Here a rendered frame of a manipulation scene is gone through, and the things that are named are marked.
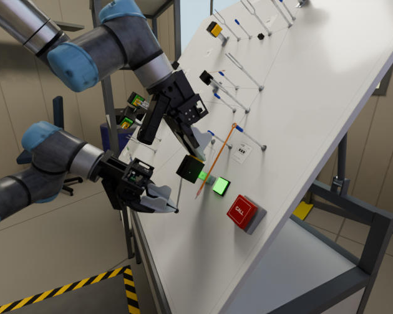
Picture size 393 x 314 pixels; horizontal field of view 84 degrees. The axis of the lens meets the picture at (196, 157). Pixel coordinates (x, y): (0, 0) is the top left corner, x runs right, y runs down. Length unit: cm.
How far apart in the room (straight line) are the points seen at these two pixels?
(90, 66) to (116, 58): 5
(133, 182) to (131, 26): 31
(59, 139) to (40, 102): 301
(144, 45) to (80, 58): 12
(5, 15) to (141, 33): 23
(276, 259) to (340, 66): 59
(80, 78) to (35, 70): 312
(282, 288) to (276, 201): 37
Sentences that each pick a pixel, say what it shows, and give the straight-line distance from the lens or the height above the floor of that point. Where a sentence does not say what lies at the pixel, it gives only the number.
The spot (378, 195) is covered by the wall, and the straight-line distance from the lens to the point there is 267.
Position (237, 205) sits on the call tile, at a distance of 45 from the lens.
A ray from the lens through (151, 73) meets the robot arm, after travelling 47.
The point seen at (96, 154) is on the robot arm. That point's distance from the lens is 53.
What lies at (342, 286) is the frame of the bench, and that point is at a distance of 83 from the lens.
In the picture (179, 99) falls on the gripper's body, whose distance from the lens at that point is 51.
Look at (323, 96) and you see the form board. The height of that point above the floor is 132.
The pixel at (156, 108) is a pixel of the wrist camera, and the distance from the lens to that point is 48.
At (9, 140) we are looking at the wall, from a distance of 354.
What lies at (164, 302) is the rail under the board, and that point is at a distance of 62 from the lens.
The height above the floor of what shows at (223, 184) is 112.
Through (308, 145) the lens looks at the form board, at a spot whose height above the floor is 124.
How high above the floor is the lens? 136
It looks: 20 degrees down
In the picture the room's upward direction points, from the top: straight up
